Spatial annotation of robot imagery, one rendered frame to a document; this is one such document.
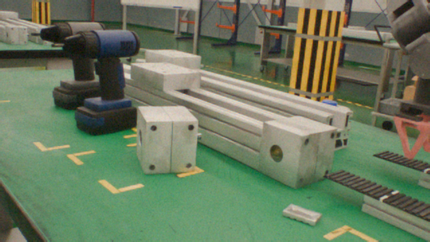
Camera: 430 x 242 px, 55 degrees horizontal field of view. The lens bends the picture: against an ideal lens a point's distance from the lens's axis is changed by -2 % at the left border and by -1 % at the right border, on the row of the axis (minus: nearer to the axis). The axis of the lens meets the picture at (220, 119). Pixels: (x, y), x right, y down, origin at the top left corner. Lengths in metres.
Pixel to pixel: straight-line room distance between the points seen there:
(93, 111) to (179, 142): 0.27
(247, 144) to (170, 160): 0.15
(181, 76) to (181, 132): 0.31
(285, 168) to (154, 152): 0.23
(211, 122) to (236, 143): 0.08
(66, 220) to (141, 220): 0.10
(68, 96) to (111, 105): 0.21
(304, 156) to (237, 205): 0.15
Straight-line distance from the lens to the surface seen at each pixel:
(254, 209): 0.65
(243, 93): 1.06
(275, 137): 0.74
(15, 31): 2.53
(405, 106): 0.81
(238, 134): 0.81
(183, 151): 0.74
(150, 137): 0.72
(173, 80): 1.01
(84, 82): 1.16
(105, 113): 0.93
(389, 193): 0.70
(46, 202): 0.66
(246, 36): 11.80
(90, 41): 0.90
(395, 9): 0.86
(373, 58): 9.46
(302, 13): 4.23
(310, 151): 0.73
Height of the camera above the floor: 1.07
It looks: 15 degrees down
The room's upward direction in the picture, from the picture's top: 5 degrees clockwise
